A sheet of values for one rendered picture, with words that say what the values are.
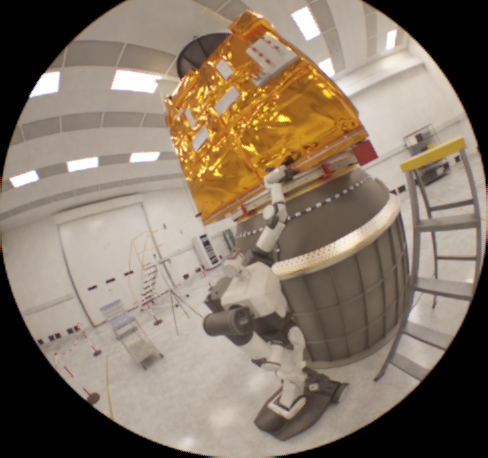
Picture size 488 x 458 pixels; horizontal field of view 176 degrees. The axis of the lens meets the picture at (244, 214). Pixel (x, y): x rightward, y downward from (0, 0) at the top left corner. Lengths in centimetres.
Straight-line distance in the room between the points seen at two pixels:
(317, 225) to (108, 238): 802
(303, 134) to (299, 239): 72
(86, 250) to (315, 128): 838
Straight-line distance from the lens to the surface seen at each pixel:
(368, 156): 119
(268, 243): 82
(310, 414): 149
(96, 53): 390
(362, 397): 166
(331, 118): 116
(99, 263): 810
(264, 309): 64
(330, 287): 115
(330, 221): 111
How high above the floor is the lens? 159
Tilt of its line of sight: 3 degrees up
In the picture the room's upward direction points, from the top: 24 degrees counter-clockwise
